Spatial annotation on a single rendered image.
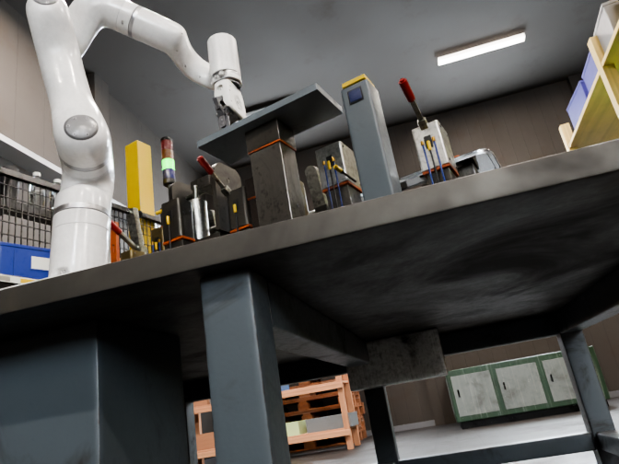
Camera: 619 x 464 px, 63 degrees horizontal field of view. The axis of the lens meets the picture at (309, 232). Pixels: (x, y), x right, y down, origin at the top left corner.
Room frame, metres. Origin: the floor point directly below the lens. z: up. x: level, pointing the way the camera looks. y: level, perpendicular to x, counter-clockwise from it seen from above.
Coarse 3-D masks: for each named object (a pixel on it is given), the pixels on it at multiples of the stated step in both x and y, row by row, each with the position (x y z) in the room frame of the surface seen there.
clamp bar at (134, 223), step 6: (126, 210) 1.62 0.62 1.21; (132, 210) 1.61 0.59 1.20; (138, 210) 1.65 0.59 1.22; (132, 216) 1.61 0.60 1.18; (138, 216) 1.63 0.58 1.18; (132, 222) 1.62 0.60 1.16; (138, 222) 1.63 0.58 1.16; (132, 228) 1.62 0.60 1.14; (138, 228) 1.62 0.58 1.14; (132, 234) 1.63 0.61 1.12; (138, 234) 1.62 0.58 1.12; (132, 240) 1.63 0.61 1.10; (138, 240) 1.62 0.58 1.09; (138, 246) 1.63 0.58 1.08
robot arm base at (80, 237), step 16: (80, 208) 0.99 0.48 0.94; (64, 224) 0.98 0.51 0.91; (80, 224) 0.99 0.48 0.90; (96, 224) 1.01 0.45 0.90; (64, 240) 0.98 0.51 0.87; (80, 240) 0.99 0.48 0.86; (96, 240) 1.01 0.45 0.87; (64, 256) 0.98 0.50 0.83; (80, 256) 0.98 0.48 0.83; (96, 256) 1.01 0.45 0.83; (64, 272) 0.97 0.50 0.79
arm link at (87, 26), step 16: (80, 0) 1.06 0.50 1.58; (96, 0) 1.06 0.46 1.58; (112, 0) 1.07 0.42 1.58; (80, 16) 1.07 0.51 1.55; (96, 16) 1.08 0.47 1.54; (112, 16) 1.09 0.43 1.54; (128, 16) 1.09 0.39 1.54; (80, 32) 1.10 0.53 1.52; (96, 32) 1.11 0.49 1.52; (80, 48) 1.13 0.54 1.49
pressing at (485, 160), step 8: (472, 152) 1.17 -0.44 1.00; (480, 152) 1.16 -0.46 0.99; (488, 152) 1.17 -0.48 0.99; (456, 160) 1.19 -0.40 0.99; (464, 160) 1.21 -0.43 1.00; (472, 160) 1.22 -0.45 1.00; (480, 160) 1.23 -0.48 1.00; (488, 160) 1.24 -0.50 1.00; (496, 160) 1.22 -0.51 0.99; (480, 168) 1.28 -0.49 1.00; (488, 168) 1.29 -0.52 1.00; (408, 176) 1.25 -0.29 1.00; (416, 176) 1.24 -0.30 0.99; (408, 184) 1.31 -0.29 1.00; (416, 184) 1.32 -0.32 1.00
